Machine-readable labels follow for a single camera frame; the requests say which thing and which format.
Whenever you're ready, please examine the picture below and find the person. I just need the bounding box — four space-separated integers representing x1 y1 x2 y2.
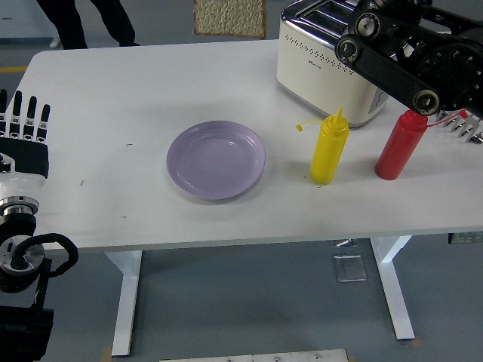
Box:
36 0 140 50

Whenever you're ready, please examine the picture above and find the clear floor plate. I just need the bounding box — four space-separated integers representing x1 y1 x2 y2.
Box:
333 254 368 283

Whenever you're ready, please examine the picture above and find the white table leg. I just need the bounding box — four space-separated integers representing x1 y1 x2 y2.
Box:
369 235 417 341
104 249 143 357

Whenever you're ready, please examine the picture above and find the white cabinet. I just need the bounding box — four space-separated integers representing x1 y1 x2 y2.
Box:
0 0 62 49

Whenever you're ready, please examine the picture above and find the metal toast rack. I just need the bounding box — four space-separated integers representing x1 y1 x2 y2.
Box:
437 111 483 143

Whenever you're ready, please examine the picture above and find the yellow squeeze bottle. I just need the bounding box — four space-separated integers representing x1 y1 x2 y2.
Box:
295 107 350 186

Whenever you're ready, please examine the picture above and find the cream and chrome toaster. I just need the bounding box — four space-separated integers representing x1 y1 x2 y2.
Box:
275 0 389 128

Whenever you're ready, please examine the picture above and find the table control panel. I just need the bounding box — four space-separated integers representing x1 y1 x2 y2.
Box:
448 232 483 245

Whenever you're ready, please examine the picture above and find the bread slice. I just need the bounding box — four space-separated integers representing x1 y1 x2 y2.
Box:
192 0 268 38

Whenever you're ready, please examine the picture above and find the red squeeze bottle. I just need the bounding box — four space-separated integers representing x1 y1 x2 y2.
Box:
374 109 469 181

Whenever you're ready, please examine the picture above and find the purple plate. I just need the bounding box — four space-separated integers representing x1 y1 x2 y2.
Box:
166 120 267 201

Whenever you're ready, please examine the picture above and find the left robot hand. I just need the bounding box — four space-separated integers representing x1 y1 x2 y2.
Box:
0 89 51 201

